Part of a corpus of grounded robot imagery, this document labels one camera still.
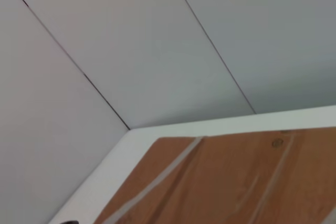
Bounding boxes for brown cardboard box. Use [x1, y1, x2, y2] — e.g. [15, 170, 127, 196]
[93, 126, 336, 224]

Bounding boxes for clear packing tape strip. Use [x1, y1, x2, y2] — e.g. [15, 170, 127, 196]
[230, 137, 293, 224]

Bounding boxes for white plastic strapping band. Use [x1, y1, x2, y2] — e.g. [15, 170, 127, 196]
[103, 136, 208, 224]

